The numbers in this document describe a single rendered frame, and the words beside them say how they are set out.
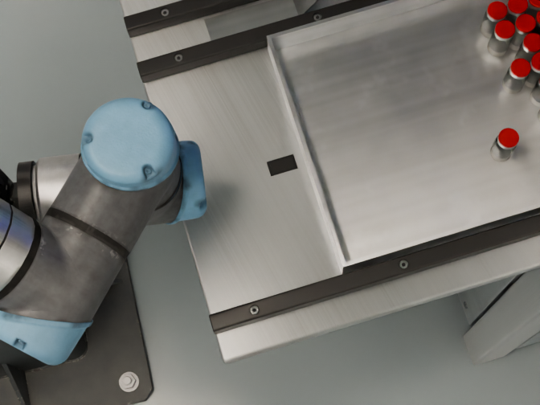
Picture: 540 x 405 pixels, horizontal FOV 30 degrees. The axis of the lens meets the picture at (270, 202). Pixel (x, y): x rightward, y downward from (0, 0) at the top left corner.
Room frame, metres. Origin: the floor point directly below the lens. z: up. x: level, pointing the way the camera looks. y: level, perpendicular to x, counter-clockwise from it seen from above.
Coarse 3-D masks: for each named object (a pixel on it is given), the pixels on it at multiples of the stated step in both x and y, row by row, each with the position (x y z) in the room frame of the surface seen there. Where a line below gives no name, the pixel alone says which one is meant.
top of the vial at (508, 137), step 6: (504, 132) 0.32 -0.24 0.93; (510, 132) 0.32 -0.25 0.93; (516, 132) 0.32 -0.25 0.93; (498, 138) 0.31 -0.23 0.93; (504, 138) 0.31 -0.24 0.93; (510, 138) 0.31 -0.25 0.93; (516, 138) 0.31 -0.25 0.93; (504, 144) 0.30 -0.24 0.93; (510, 144) 0.30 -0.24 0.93; (516, 144) 0.30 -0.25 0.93
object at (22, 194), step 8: (24, 168) 0.31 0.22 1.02; (24, 176) 0.31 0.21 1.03; (8, 184) 0.31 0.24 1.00; (16, 184) 0.31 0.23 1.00; (24, 184) 0.30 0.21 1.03; (8, 192) 0.30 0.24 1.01; (16, 192) 0.30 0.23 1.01; (24, 192) 0.29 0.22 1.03; (8, 200) 0.29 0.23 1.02; (16, 200) 0.29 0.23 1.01; (24, 200) 0.28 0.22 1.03; (32, 200) 0.28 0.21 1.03; (24, 208) 0.28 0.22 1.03; (32, 208) 0.28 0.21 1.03; (32, 216) 0.27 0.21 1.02
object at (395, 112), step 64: (448, 0) 0.49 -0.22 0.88; (320, 64) 0.44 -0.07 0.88; (384, 64) 0.43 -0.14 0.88; (448, 64) 0.42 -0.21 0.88; (320, 128) 0.37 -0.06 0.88; (384, 128) 0.36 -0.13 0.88; (448, 128) 0.35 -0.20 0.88; (512, 128) 0.34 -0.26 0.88; (320, 192) 0.29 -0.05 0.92; (384, 192) 0.29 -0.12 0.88; (448, 192) 0.28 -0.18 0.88; (512, 192) 0.27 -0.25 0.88; (384, 256) 0.21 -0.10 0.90
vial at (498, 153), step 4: (496, 140) 0.31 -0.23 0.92; (496, 144) 0.31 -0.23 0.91; (500, 144) 0.31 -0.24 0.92; (492, 148) 0.31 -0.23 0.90; (496, 148) 0.31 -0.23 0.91; (500, 148) 0.31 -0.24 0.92; (504, 148) 0.30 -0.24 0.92; (508, 148) 0.30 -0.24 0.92; (512, 148) 0.30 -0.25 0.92; (492, 152) 0.31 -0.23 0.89; (496, 152) 0.31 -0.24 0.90; (500, 152) 0.30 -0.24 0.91; (504, 152) 0.30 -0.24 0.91; (508, 152) 0.30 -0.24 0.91; (512, 152) 0.30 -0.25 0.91; (492, 156) 0.31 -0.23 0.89; (496, 156) 0.30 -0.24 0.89; (500, 156) 0.30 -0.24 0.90; (504, 156) 0.30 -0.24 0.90; (508, 156) 0.30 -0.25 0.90; (496, 160) 0.30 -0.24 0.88; (500, 160) 0.30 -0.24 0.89; (504, 160) 0.30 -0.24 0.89
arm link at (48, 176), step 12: (60, 156) 0.33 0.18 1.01; (72, 156) 0.32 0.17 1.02; (36, 168) 0.31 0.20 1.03; (48, 168) 0.31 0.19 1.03; (60, 168) 0.31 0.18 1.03; (72, 168) 0.31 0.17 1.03; (36, 180) 0.30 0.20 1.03; (48, 180) 0.30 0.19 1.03; (60, 180) 0.30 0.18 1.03; (36, 192) 0.29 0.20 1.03; (48, 192) 0.29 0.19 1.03; (36, 204) 0.28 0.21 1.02; (48, 204) 0.28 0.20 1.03; (36, 216) 0.27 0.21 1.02
